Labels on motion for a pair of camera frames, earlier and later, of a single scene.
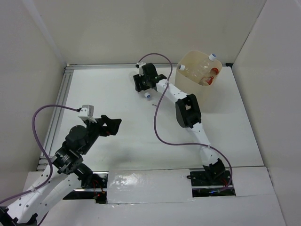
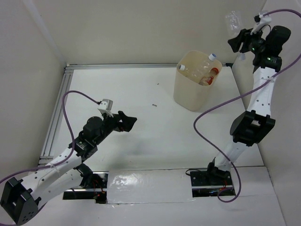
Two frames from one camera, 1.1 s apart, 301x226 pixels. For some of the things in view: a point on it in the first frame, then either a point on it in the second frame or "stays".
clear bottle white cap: x=194 y=68 stays
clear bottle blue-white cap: x=147 y=95 to x=233 y=25
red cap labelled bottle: x=208 y=79 to x=202 y=68
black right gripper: x=137 y=79 to x=234 y=43
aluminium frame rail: x=53 y=125 stays
